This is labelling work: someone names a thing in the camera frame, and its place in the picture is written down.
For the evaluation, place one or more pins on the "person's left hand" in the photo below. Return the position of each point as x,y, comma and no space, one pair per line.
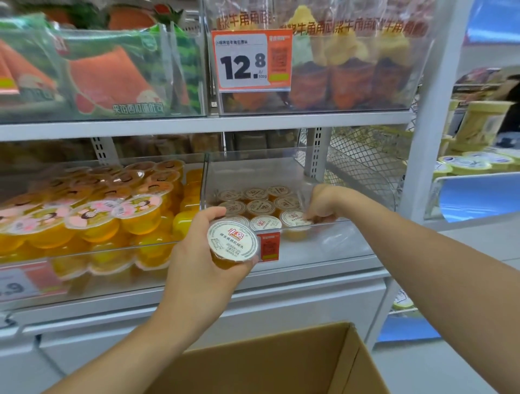
191,280

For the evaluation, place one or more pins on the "person's right hand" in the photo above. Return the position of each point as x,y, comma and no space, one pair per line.
329,201

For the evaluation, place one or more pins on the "person's right fingers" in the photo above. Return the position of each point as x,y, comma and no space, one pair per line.
315,215

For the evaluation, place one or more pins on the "person's left thumb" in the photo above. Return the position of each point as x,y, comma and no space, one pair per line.
209,218

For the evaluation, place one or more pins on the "white-lid yellow fruit cup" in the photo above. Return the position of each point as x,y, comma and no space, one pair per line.
232,240
293,219

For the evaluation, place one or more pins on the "person's right forearm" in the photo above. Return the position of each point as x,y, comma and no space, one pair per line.
438,276

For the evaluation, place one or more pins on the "person's left forearm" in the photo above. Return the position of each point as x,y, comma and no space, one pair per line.
134,357

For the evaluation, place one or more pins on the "clear plastic display bin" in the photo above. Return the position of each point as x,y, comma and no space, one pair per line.
365,93
122,280
345,239
48,109

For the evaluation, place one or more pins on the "group of white-lid cups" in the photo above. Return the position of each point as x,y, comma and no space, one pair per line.
256,205

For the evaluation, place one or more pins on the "small orange price tag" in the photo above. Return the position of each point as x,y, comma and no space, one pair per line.
268,245

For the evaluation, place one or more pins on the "white metal shelf unit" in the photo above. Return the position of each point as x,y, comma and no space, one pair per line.
308,296

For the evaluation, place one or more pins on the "pile of cartoon-lid yellow jelly cups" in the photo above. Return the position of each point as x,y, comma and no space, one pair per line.
101,215

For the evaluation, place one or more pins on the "small yellow-lid cup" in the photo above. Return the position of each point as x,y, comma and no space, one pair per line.
402,300

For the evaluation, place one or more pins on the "row of croissant snack packets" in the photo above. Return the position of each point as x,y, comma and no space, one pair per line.
349,73

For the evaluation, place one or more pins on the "brown cardboard box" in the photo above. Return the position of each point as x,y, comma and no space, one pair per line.
284,365

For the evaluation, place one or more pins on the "large orange price tag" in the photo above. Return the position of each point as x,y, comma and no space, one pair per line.
251,60

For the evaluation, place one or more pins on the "blue shelf edge strip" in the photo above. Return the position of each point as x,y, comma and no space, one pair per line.
479,197

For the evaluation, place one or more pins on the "row of yellow-lid tubs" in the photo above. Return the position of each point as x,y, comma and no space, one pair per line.
475,162

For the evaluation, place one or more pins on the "pile of watermelon bread packets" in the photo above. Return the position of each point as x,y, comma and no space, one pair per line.
109,77

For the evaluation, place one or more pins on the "tall yellow snack tub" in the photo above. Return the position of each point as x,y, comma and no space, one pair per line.
481,121

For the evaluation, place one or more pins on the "pale orange price tag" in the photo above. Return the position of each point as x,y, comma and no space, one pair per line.
28,282

